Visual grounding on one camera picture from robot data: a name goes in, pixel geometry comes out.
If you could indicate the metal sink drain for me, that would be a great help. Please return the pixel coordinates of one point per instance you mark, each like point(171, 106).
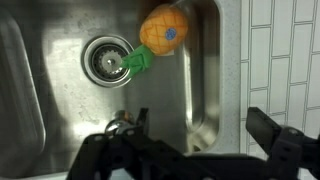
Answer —
point(100, 61)

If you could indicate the orange toy pineapple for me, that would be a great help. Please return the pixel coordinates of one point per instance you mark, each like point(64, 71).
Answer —
point(160, 31)

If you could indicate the white tile pattern panel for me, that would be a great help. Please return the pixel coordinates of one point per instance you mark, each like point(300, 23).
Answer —
point(283, 60)

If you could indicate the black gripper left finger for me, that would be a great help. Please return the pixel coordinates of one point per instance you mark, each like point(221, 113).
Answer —
point(142, 118)

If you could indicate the stainless steel sink basin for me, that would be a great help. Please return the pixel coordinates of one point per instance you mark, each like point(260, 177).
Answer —
point(66, 103)

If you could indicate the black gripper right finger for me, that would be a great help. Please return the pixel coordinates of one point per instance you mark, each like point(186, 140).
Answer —
point(263, 126)

